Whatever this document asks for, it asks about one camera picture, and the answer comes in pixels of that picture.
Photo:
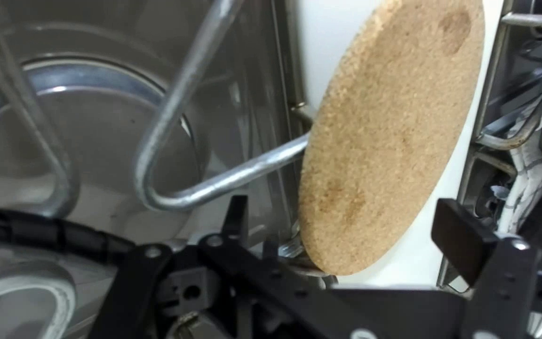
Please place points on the dark pot with glass lid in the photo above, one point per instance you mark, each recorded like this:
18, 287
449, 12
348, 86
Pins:
130, 123

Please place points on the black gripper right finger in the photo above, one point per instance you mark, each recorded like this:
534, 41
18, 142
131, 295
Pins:
502, 272

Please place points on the right black stove grate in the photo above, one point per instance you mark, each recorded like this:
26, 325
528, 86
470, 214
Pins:
517, 135

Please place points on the round wooden cork coaster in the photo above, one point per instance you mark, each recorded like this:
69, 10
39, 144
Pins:
385, 129

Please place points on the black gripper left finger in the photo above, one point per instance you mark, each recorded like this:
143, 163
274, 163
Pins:
248, 299

